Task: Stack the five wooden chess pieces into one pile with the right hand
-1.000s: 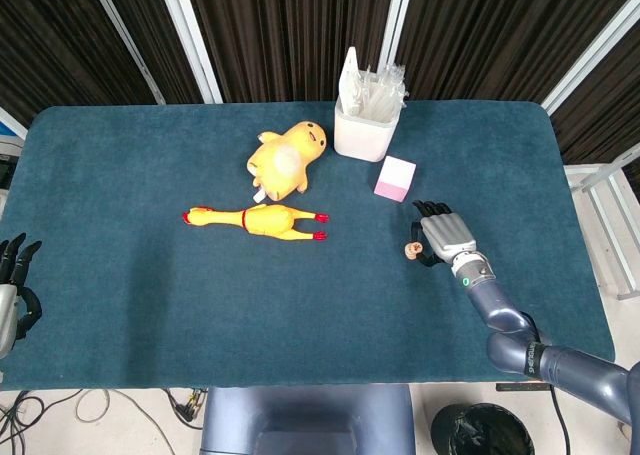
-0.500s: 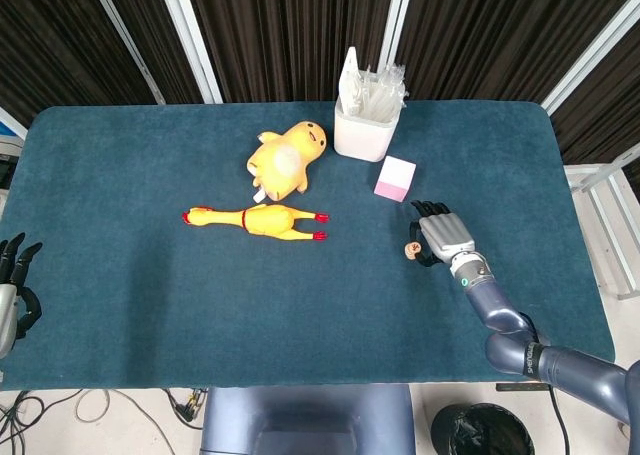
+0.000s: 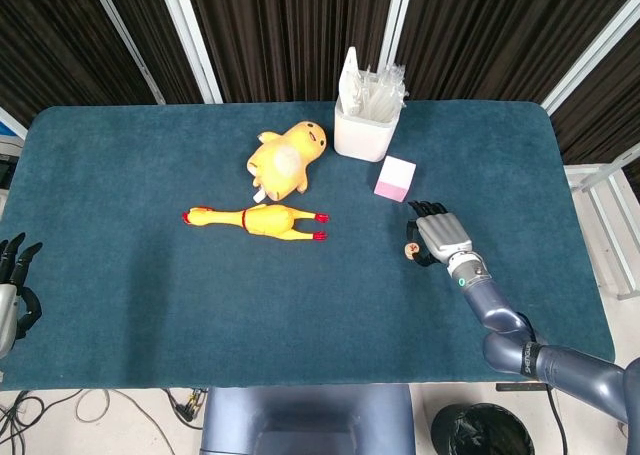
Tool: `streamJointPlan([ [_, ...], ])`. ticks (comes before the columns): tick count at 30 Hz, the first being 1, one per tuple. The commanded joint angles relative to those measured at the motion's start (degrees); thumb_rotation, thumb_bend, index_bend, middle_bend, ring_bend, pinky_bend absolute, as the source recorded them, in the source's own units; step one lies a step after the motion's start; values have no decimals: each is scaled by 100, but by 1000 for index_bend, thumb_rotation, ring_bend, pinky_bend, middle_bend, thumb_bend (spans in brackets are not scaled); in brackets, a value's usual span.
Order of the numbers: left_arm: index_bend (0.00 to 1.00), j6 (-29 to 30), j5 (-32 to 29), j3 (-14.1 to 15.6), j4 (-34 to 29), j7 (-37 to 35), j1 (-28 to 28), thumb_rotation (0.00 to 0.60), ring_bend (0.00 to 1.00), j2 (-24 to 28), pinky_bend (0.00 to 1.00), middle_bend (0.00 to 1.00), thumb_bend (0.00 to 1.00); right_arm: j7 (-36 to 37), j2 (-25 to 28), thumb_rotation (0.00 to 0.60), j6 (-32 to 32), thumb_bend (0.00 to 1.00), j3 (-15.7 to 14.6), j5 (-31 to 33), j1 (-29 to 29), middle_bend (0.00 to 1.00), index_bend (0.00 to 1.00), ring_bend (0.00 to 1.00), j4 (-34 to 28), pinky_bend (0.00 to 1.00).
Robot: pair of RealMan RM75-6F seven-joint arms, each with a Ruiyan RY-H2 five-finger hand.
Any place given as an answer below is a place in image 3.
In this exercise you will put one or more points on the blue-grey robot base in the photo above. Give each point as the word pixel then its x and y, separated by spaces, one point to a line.
pixel 300 415

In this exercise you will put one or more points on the blue white sign board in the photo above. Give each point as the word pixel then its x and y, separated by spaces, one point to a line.
pixel 7 127

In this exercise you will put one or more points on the yellow plush duck toy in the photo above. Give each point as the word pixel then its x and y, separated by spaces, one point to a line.
pixel 285 165

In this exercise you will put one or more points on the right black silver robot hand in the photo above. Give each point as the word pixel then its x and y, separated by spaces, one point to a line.
pixel 445 235

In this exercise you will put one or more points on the white metal rack frame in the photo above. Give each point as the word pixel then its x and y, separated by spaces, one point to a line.
pixel 580 175

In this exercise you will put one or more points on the yellow rubber chicken toy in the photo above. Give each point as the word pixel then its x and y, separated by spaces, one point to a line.
pixel 265 220

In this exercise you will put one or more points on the teal fabric table mat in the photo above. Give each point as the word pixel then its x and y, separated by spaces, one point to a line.
pixel 150 275

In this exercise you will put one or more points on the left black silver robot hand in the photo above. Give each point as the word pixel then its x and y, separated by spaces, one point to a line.
pixel 9 315

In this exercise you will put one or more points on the black trash bin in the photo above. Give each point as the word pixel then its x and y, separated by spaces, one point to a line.
pixel 480 432

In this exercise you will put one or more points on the clear plastic-wrapped straws bundle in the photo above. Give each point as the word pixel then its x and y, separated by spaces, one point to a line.
pixel 380 95

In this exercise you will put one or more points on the dark brown pleated curtain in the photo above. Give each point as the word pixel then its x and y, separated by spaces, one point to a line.
pixel 300 25

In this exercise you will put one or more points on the white square plastic container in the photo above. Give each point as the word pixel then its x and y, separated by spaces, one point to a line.
pixel 362 137

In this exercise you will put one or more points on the white paper packet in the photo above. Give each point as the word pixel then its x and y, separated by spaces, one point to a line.
pixel 349 85

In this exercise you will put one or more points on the pink white cube block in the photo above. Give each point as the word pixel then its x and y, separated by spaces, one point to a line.
pixel 395 180

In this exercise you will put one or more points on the white metal frame post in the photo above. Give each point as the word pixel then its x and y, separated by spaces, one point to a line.
pixel 398 25
pixel 590 60
pixel 125 40
pixel 190 40

